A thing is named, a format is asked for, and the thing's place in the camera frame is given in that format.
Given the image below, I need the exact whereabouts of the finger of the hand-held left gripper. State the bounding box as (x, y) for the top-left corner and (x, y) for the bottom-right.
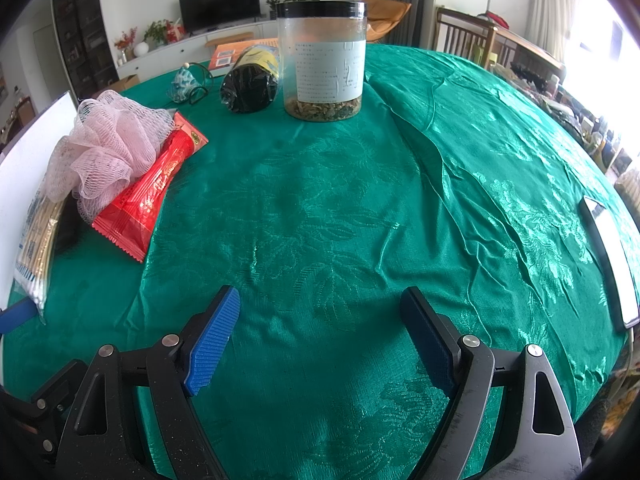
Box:
(0, 360), (88, 466)
(0, 297), (40, 335)

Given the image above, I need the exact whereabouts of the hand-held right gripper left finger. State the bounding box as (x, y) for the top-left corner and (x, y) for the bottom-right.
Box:
(60, 285), (242, 480)

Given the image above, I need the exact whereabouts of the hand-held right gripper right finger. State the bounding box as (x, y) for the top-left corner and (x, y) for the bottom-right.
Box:
(400, 286), (583, 480)

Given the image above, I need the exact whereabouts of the clear jar with black lid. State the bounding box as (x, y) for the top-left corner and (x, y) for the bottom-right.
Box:
(276, 1), (368, 122)

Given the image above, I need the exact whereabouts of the pack of cotton swabs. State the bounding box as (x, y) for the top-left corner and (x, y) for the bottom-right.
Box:
(12, 195), (68, 323)

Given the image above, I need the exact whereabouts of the white board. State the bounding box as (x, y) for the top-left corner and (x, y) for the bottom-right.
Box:
(0, 91), (78, 311)

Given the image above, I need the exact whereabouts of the red snack packet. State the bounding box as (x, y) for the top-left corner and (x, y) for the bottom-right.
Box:
(91, 112), (208, 263)

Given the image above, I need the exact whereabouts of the green patterned tablecloth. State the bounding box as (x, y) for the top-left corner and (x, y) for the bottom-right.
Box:
(0, 42), (633, 480)

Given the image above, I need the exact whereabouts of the pink mesh bath sponge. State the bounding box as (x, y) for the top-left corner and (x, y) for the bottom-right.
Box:
(42, 90), (176, 223)

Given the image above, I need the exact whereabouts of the smartphone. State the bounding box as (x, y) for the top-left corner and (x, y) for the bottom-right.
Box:
(580, 196), (640, 331)

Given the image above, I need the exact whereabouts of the teal ceramic figurine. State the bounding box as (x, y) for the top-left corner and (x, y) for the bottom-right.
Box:
(167, 62), (201, 106)

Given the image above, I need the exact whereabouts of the black roll with yellow label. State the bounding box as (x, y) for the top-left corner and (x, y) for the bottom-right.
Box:
(220, 45), (281, 115)

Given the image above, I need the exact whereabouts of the orange book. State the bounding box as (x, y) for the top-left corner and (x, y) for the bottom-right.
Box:
(207, 37), (281, 71)

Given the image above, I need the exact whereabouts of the white TV cabinet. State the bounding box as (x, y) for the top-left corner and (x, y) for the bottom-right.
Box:
(116, 19), (281, 81)

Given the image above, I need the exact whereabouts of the vase with red flowers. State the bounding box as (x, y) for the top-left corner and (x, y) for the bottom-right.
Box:
(114, 27), (138, 66)

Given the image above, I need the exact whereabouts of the dark display shelf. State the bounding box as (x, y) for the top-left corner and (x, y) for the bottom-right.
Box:
(50, 0), (121, 103)

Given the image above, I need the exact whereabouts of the potted plant with red ornaments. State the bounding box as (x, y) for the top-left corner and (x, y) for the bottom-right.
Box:
(144, 19), (176, 51)

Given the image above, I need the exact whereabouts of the cluttered wooden side table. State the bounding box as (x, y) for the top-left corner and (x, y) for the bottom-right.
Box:
(500, 25), (640, 186)

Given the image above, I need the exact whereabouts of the wooden chair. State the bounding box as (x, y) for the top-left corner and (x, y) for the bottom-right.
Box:
(435, 6), (501, 71)

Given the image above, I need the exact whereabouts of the black television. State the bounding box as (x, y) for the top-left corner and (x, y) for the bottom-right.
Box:
(178, 0), (262, 36)

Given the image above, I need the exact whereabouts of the orange lounge chair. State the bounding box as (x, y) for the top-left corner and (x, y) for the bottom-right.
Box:
(362, 0), (412, 43)

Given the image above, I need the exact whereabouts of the black cable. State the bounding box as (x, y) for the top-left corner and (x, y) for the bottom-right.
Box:
(187, 60), (216, 106)

